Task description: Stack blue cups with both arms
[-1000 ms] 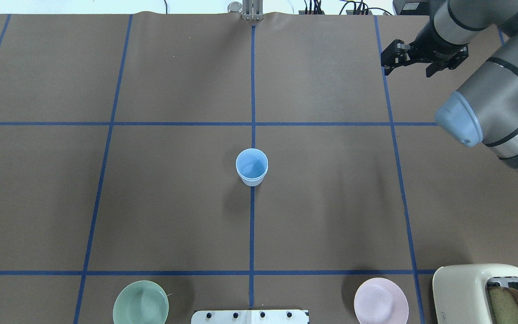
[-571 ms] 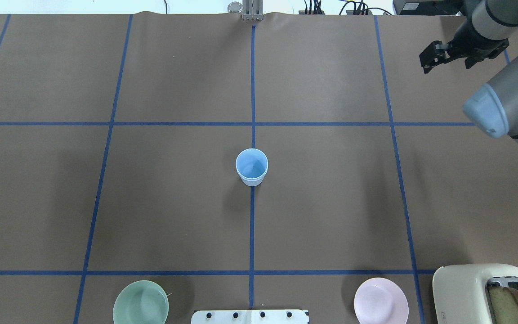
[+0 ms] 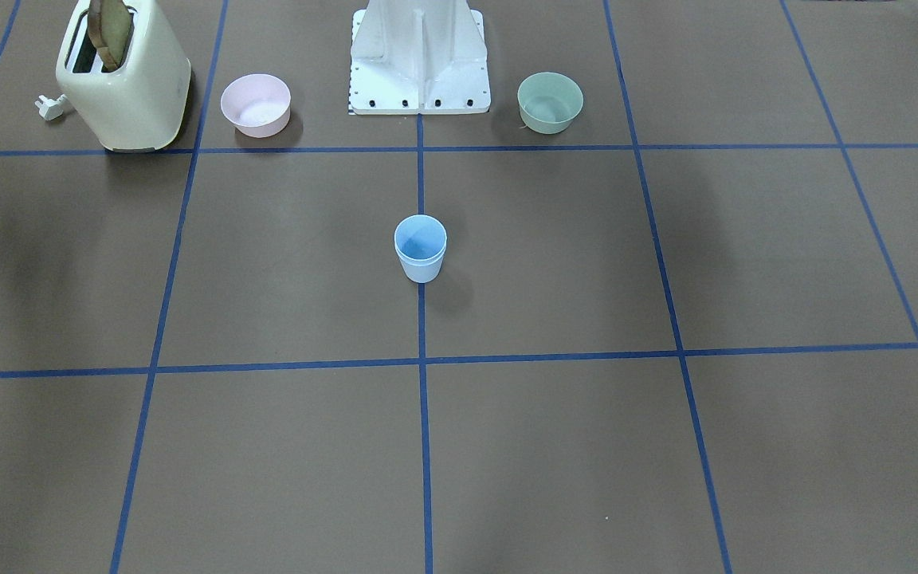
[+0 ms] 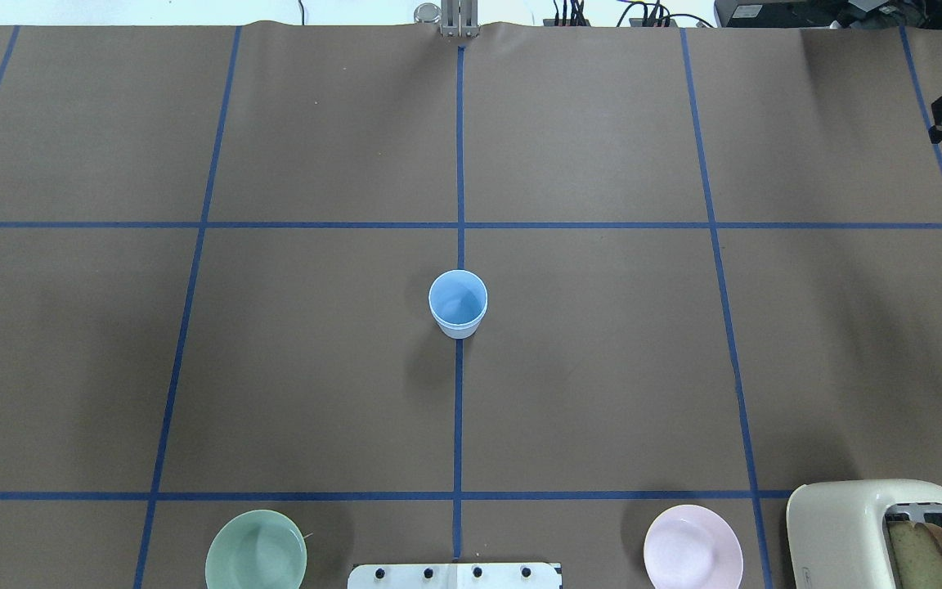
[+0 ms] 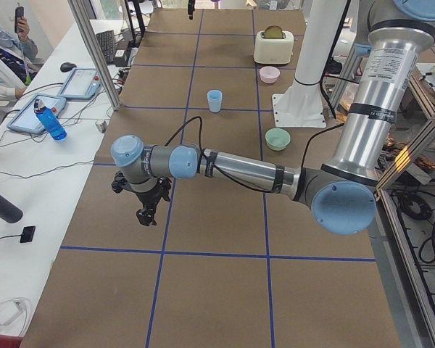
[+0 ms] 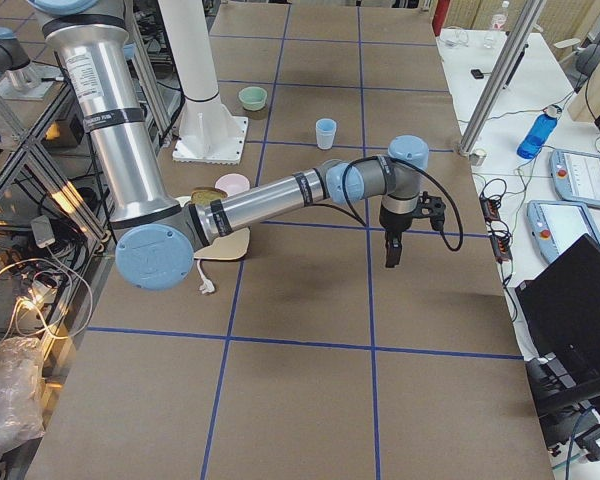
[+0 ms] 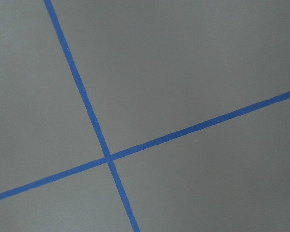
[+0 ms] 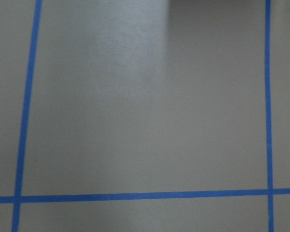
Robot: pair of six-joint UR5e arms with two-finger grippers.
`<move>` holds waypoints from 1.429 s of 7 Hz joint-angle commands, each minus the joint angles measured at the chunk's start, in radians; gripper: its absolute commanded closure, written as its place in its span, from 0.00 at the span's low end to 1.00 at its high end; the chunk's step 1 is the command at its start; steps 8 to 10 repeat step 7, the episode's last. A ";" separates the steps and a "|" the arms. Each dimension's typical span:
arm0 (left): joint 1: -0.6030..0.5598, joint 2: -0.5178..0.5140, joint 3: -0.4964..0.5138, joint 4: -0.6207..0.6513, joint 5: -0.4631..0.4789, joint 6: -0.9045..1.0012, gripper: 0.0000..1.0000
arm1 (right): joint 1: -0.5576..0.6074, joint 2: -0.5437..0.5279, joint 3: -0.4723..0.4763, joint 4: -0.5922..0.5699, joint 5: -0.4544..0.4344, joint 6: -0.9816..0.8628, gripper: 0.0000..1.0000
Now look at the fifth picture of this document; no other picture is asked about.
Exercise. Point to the cream toaster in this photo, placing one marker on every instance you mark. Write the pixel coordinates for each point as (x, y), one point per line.
(273, 51)

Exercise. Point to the green plastic bowl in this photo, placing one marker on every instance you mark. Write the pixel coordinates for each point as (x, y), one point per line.
(277, 139)

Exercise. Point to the aluminium frame post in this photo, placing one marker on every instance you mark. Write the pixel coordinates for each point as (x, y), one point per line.
(89, 38)

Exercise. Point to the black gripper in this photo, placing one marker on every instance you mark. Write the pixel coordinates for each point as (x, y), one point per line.
(147, 199)

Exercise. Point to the black keyboard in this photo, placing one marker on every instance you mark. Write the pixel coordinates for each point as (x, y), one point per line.
(106, 41)

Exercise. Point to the black smartphone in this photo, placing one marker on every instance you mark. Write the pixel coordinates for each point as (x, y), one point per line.
(18, 14)

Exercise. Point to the teach pendant tablet far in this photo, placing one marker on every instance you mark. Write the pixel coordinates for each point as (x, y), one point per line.
(81, 84)

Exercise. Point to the teach pendant tablet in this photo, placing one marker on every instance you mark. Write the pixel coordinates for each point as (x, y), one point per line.
(81, 84)
(25, 121)

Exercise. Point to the bread slice in toaster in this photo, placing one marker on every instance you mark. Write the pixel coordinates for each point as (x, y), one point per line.
(273, 32)

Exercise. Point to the small black square pad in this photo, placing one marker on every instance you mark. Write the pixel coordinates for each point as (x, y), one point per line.
(27, 234)

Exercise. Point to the light blue plastic cup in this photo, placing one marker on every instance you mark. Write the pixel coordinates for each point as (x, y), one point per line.
(214, 103)
(214, 92)

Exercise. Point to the white side table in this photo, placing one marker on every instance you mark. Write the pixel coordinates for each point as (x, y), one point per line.
(44, 178)

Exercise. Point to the teach pendant tablet near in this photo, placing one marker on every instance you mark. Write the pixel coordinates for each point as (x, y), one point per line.
(25, 121)

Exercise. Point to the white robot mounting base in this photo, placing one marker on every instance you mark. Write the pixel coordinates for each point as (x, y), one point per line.
(301, 105)

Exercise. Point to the pink plastic bowl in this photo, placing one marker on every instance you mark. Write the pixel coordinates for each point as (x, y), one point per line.
(269, 74)

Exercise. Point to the black computer mouse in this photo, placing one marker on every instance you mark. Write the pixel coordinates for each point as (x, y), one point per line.
(67, 66)

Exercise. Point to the black thermos bottle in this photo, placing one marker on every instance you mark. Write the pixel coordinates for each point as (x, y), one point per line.
(9, 212)

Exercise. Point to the seated person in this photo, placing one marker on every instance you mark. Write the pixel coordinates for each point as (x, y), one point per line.
(17, 53)

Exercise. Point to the blue water bottle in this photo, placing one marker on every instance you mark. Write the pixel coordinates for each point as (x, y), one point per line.
(49, 120)

